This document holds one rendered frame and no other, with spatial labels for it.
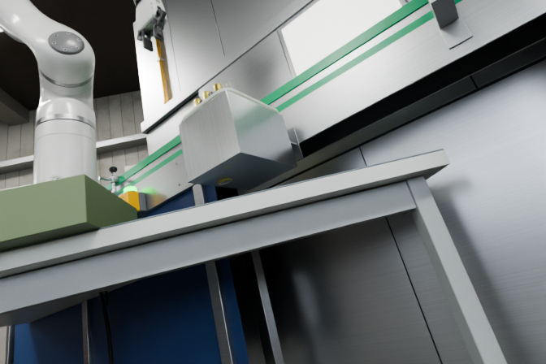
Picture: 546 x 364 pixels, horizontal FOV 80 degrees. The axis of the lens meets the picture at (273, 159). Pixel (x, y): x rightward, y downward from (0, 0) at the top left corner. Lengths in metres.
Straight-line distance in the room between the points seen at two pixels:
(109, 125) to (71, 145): 3.42
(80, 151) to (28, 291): 0.28
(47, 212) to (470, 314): 0.76
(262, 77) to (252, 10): 0.36
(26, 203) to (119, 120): 3.57
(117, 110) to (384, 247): 3.72
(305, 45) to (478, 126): 0.63
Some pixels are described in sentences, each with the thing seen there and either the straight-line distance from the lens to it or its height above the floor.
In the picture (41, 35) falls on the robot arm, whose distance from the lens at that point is 0.95.
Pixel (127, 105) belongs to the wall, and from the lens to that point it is 4.30.
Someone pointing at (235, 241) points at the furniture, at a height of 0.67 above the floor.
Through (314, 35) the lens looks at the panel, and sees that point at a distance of 1.25.
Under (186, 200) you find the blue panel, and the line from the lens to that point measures 1.09.
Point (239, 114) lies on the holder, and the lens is 0.73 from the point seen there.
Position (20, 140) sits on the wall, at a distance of 4.65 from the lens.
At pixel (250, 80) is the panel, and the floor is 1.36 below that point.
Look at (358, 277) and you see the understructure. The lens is 1.06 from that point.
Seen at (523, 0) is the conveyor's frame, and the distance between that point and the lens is 0.88.
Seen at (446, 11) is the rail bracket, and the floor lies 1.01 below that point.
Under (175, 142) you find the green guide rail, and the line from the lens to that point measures 1.17.
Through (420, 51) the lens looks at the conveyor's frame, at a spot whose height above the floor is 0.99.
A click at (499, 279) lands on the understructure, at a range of 0.98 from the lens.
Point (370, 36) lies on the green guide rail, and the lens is 0.95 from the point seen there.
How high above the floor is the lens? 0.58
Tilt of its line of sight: 21 degrees up
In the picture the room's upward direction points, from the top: 15 degrees counter-clockwise
